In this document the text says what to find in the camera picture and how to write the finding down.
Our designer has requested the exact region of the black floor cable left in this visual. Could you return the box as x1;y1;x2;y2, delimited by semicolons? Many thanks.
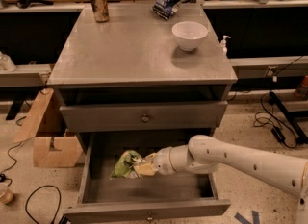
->
0;99;62;224

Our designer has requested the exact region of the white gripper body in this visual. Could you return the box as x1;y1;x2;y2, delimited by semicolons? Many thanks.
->
152;147;175;175

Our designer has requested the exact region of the gold soda can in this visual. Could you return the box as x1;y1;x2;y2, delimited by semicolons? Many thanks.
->
90;0;109;23

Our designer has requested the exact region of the white ceramic bowl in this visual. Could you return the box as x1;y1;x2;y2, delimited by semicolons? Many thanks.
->
171;21;208;51

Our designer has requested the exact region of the grey open middle drawer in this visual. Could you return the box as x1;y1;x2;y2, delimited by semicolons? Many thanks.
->
64;129;230;224

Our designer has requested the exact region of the wooden block stand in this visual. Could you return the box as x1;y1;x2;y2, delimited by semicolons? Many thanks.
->
13;88;83;168

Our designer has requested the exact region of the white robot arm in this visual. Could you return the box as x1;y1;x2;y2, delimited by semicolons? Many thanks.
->
134;135;308;224

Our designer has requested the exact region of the green jalapeno chip bag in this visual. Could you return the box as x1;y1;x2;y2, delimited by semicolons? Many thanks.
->
111;150;143;179

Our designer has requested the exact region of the black floor cable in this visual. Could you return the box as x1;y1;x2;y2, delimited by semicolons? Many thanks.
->
252;91;305;150
0;99;62;224

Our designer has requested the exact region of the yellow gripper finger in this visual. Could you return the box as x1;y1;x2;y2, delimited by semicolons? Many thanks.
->
142;153;156;163
134;162;157;176

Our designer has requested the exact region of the black floor cable right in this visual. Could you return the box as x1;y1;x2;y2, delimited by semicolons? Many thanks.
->
252;91;305;150

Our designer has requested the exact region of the white pump bottle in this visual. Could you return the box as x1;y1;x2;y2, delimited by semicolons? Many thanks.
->
220;35;231;56

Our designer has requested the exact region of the grey top drawer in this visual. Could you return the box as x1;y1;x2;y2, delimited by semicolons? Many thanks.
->
60;101;227;132

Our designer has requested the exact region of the grey drawer cabinet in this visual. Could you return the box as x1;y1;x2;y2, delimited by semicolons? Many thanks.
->
46;2;239;149

